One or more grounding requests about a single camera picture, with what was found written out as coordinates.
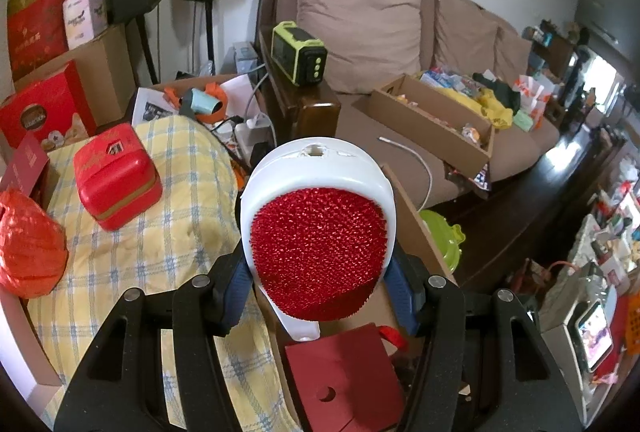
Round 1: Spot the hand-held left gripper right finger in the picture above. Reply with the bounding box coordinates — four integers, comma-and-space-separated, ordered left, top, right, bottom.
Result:
385, 255, 586, 432

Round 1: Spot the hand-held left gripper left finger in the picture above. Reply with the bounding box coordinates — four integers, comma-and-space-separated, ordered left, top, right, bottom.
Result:
52, 252, 251, 432

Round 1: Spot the large cardboard box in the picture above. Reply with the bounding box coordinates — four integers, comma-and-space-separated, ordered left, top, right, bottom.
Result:
252, 162, 473, 432

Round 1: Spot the red white lint brush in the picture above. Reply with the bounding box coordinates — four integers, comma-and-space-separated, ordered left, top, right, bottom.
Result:
239, 137, 398, 343

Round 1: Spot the red corrugated cardboard box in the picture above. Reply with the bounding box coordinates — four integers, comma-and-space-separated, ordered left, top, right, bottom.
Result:
284, 323, 405, 432

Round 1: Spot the red tin box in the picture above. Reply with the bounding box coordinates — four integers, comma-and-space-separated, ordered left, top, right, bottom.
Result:
73, 122, 163, 232

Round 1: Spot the orange plastic bag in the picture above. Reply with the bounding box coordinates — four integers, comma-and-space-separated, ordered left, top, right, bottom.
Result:
0, 188, 69, 298

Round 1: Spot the green plastic potty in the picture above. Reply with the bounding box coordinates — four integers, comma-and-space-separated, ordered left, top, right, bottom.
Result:
419, 209, 466, 273

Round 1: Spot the yellow plaid blanket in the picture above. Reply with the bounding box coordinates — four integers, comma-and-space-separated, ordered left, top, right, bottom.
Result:
27, 115, 301, 432

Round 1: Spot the red white snack packet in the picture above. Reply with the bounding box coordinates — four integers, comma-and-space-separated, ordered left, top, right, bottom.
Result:
445, 162, 493, 193

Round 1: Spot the white appliance box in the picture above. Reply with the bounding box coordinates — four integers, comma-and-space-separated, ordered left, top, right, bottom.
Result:
540, 262, 626, 423

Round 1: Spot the white power strip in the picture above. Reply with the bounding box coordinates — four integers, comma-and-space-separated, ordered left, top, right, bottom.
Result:
234, 112, 273, 158

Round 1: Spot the brown sofa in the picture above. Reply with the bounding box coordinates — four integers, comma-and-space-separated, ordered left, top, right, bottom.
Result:
257, 0, 561, 213

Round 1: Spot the long cardboard box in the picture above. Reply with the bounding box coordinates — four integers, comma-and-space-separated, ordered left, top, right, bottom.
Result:
367, 74, 496, 175

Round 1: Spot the tablet screen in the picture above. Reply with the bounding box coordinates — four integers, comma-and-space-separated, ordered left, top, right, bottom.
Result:
575, 299, 616, 373

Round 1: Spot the light blue hair dryer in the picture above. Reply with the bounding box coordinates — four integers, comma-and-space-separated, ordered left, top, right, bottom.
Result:
180, 87, 226, 122

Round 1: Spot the plain white paper sheet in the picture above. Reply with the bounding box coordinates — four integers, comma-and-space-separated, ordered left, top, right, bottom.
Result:
217, 73, 257, 118

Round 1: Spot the yellow plastic bag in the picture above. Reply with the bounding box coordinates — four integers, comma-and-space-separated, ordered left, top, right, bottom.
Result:
472, 87, 516, 129

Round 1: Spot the printed white paper sheet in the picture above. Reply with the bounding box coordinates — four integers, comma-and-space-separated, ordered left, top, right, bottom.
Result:
131, 87, 181, 123

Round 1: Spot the light green packet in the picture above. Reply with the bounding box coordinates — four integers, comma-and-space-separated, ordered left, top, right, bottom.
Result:
511, 109, 538, 130

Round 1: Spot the pile of snack packets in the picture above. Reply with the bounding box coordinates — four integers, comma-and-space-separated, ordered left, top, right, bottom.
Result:
419, 68, 483, 96

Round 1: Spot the dark green cloth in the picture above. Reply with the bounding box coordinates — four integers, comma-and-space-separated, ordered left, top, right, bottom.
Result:
472, 71, 522, 110

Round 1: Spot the orange white paper bag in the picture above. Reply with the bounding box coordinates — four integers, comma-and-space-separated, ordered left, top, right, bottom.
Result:
510, 75, 556, 118

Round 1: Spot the light grey box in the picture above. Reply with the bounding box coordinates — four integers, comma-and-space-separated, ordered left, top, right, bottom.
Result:
232, 42, 261, 73

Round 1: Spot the dark red paper bag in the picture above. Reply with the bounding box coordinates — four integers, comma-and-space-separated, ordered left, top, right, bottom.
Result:
0, 132, 51, 198

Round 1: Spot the green black portable radio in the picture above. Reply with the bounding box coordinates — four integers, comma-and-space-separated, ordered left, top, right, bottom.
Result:
271, 21, 328, 87

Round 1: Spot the beige sofa cushion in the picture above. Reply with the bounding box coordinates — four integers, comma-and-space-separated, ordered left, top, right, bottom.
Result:
432, 0, 501, 76
296, 0, 425, 96
495, 26, 533, 83

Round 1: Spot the brown cardboard carton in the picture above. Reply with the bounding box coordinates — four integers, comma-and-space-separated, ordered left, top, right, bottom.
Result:
12, 23, 138, 128

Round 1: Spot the pink white tissue pack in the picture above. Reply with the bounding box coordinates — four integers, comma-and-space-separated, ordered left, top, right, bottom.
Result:
62, 0, 108, 50

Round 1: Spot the red gold gift bag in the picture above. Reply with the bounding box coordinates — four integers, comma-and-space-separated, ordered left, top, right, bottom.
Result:
6, 0, 103, 80

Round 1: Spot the white cable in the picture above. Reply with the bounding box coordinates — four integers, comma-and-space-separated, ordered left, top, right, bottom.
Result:
379, 136, 433, 208

